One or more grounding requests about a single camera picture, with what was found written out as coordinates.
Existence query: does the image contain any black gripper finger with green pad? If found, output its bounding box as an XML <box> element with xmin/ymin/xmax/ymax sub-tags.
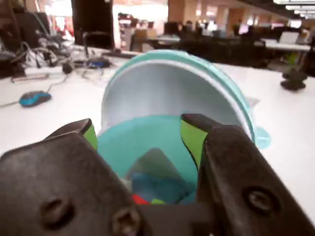
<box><xmin>181</xmin><ymin>113</ymin><xmax>315</xmax><ymax>236</ymax></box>
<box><xmin>0</xmin><ymin>118</ymin><xmax>148</xmax><ymax>236</ymax></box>

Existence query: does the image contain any blue lego block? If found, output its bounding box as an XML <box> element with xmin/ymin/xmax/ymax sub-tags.
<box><xmin>131</xmin><ymin>172</ymin><xmax>195</xmax><ymax>205</ymax></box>

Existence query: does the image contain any red lego block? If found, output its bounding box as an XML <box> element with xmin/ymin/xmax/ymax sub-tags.
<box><xmin>131</xmin><ymin>194</ymin><xmax>151</xmax><ymax>206</ymax></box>

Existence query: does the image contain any teal animal-shaped bin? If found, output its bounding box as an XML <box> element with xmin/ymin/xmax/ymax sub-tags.
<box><xmin>97</xmin><ymin>49</ymin><xmax>272</xmax><ymax>205</ymax></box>

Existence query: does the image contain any blue computer mouse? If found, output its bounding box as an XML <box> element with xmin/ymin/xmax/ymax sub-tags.
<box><xmin>19</xmin><ymin>90</ymin><xmax>52</xmax><ymax>108</ymax></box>

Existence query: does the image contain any grey item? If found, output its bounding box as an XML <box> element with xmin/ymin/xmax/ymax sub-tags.
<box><xmin>125</xmin><ymin>147</ymin><xmax>184</xmax><ymax>184</ymax></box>

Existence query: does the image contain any black desk stand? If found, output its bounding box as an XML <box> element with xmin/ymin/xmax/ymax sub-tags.
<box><xmin>280</xmin><ymin>66</ymin><xmax>309</xmax><ymax>91</ymax></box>

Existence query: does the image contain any small black round object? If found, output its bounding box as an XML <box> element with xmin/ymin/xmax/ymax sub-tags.
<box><xmin>62</xmin><ymin>62</ymin><xmax>74</xmax><ymax>75</ymax></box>

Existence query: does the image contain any blue black gadget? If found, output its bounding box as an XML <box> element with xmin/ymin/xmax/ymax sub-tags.
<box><xmin>86</xmin><ymin>58</ymin><xmax>112</xmax><ymax>69</ymax></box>

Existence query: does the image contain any black monitor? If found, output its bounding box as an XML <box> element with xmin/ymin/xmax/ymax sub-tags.
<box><xmin>71</xmin><ymin>0</ymin><xmax>116</xmax><ymax>50</ymax></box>

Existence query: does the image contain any mouse cable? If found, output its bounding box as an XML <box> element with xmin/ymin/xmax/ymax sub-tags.
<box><xmin>48</xmin><ymin>73</ymin><xmax>69</xmax><ymax>94</ymax></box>

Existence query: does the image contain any tangled cables pile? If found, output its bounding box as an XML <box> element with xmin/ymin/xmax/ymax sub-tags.
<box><xmin>0</xmin><ymin>40</ymin><xmax>74</xmax><ymax>74</ymax></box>

